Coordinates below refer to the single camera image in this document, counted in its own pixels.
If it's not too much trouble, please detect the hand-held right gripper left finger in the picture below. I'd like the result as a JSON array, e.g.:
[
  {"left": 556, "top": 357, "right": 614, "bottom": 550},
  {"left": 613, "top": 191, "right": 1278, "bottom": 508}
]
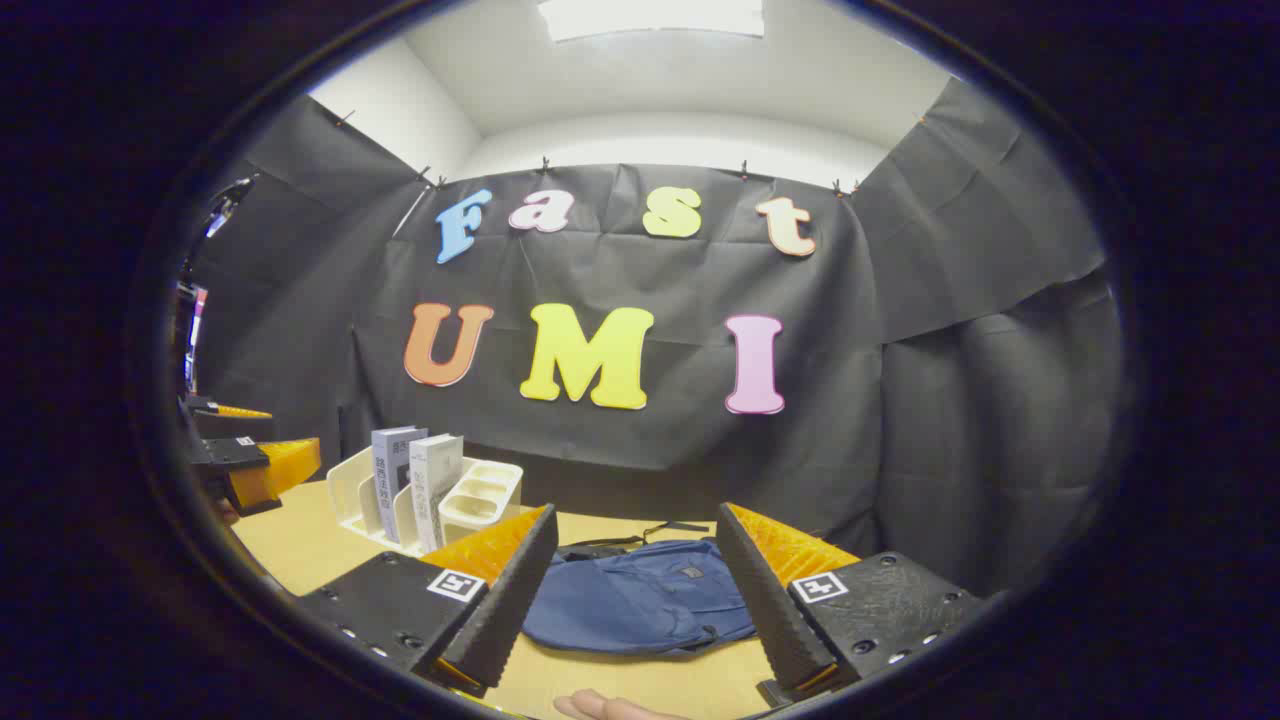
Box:
[{"left": 297, "top": 503, "right": 559, "bottom": 699}]

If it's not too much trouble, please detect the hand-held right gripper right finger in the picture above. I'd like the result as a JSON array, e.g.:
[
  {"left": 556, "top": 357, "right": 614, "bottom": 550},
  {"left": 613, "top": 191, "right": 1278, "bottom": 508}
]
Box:
[{"left": 716, "top": 502, "right": 986, "bottom": 706}]

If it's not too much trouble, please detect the grey cover book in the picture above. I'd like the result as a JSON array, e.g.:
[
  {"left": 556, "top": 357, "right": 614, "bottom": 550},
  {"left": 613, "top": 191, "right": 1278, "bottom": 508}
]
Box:
[{"left": 371, "top": 427, "right": 429, "bottom": 546}]

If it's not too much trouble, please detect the cream plastic bookshelf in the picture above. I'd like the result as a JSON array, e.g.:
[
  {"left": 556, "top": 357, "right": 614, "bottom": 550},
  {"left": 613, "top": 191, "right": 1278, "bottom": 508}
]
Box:
[{"left": 327, "top": 445, "right": 524, "bottom": 556}]

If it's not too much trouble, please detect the blue schoolbag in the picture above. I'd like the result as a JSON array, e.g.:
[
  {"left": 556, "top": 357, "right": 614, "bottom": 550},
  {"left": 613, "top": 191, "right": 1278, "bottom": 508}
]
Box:
[{"left": 522, "top": 520, "right": 758, "bottom": 656}]

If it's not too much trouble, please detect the white cover book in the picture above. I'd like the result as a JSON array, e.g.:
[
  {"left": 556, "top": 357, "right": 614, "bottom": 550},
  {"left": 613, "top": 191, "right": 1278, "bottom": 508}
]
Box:
[{"left": 407, "top": 433, "right": 465, "bottom": 554}]

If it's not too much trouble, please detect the computer screen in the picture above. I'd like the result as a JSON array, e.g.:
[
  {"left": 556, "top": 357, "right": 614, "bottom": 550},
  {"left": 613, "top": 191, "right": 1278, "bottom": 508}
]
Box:
[{"left": 180, "top": 282, "right": 209, "bottom": 396}]

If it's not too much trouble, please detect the black backdrop cloth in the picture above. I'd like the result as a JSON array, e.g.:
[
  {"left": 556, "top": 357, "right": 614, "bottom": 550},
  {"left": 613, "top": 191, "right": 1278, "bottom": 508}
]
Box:
[{"left": 185, "top": 78, "right": 1126, "bottom": 601}]

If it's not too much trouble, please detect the ceiling light panel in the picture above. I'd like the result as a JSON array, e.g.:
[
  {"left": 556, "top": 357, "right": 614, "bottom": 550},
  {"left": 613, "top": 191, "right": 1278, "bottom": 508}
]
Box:
[{"left": 537, "top": 0, "right": 766, "bottom": 43}]

